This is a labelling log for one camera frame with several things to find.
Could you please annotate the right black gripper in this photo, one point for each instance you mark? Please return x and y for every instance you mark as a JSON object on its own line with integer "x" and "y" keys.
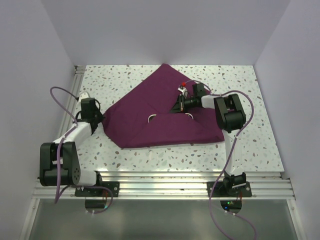
{"x": 179, "y": 106}

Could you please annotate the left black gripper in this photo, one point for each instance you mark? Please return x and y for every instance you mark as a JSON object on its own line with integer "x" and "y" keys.
{"x": 100, "y": 117}

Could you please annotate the purple cloth mat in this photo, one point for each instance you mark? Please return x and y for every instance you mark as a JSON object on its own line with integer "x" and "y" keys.
{"x": 126, "y": 121}

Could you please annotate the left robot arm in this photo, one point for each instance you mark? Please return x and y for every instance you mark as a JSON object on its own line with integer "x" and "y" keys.
{"x": 59, "y": 161}

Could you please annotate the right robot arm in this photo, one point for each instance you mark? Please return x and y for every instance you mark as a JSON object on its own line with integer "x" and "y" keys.
{"x": 231, "y": 119}

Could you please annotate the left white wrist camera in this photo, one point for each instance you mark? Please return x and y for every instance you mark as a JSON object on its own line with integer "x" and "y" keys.
{"x": 83, "y": 95}

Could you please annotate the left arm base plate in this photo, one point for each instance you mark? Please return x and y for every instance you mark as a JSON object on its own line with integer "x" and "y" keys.
{"x": 106, "y": 188}

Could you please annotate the aluminium frame rails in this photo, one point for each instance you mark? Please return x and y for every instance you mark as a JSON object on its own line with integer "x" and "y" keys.
{"x": 181, "y": 172}

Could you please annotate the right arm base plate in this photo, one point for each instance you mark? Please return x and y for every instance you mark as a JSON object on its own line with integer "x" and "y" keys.
{"x": 220, "y": 191}

